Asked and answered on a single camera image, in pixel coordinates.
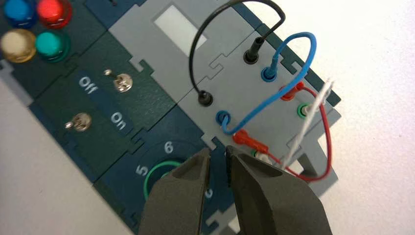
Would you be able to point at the grey and teal task box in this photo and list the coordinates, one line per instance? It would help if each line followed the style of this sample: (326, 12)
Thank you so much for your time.
(240, 87)

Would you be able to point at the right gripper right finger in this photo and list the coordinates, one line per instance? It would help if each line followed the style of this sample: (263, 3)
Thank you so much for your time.
(272, 201)

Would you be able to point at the green rotary knob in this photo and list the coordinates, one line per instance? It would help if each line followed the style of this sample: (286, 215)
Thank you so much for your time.
(162, 171)

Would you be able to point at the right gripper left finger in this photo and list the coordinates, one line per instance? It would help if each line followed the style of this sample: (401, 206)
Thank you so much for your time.
(178, 201)

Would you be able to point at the green push button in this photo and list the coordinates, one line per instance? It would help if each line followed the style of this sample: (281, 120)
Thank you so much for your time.
(52, 45)

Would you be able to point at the metal toggle switch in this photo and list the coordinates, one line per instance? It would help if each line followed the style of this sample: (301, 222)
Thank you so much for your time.
(79, 122)
(122, 82)

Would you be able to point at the red push button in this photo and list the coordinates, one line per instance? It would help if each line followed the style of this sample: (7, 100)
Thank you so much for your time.
(52, 11)

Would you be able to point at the white display window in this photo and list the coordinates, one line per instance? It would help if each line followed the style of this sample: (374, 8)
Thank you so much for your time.
(180, 29)

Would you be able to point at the blue push button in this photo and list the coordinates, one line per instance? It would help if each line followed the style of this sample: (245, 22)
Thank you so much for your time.
(18, 11)

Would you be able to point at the yellow push button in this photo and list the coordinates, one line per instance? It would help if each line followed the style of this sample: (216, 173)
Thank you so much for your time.
(18, 45)

